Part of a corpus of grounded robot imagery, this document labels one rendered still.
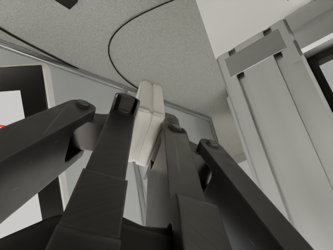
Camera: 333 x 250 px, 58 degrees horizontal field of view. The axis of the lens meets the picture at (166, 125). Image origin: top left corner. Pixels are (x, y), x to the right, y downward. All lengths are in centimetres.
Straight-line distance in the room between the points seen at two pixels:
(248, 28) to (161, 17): 130
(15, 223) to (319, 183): 28
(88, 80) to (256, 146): 164
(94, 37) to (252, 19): 138
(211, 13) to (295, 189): 22
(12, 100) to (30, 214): 11
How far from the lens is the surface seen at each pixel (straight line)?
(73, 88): 177
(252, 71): 32
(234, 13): 36
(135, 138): 15
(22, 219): 33
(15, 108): 30
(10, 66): 30
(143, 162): 16
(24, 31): 165
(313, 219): 28
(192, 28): 174
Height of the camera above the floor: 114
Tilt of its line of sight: 25 degrees down
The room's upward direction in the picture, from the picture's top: 167 degrees clockwise
